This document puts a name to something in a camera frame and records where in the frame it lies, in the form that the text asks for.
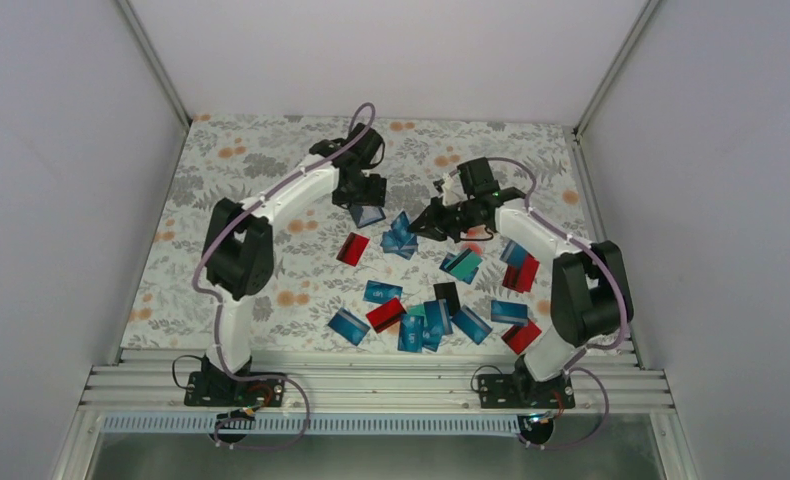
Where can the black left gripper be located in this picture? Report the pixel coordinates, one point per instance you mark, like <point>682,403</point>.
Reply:
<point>373,197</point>

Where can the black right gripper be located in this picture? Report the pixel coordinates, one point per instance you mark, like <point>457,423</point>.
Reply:
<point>432,218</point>

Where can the blue denim card holder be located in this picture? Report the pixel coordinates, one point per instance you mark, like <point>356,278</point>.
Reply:
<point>364,216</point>

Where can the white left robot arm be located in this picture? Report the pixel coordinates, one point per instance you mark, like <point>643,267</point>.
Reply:
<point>239,256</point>

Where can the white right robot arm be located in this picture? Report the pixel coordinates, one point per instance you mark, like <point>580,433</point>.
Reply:
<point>591,304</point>

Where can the blue card with silver stripe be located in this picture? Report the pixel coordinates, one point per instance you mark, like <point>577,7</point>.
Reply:
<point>392,244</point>

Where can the blue card under teal card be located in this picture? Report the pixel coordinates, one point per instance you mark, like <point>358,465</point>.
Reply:
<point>444,265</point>

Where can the red card with black stripe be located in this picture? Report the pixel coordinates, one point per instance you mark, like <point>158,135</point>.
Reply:
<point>352,249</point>

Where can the teal green card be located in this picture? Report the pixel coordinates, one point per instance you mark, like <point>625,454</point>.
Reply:
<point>464,264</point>

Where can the blue card with logo centre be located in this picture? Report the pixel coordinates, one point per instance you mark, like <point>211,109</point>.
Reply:
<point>380,292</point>

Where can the blue card far right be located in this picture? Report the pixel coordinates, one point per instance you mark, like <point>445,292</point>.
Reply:
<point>515,255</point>

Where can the blue striped card pile centre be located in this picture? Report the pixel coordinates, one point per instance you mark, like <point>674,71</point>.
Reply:
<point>437,317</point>

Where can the red card centre pile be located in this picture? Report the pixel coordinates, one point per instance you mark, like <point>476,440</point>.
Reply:
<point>386,315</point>

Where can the blue card right of pile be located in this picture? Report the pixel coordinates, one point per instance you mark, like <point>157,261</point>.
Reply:
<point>472,325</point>

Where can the blue logo card front right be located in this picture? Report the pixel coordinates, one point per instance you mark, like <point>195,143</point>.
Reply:
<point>411,332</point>

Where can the blue card lower right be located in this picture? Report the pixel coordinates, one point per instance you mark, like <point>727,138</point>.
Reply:
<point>510,313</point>

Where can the blue card left front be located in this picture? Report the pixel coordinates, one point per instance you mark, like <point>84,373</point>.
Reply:
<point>349,326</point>

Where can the red card lower right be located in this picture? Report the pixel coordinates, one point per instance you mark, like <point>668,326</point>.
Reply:
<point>519,337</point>

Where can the floral patterned table mat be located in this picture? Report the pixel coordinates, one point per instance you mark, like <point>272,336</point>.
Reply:
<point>235,156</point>

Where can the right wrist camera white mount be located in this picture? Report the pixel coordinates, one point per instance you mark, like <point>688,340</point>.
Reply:
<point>446,186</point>

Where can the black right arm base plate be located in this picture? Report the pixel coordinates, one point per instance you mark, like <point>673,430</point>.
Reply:
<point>519,391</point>

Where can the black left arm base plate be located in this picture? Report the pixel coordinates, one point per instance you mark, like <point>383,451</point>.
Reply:
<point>215,389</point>

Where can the aluminium rail frame front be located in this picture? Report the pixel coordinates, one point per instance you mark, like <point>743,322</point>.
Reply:
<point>371,383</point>

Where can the grey slotted cable duct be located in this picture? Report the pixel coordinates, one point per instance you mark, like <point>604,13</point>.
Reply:
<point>500,425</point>

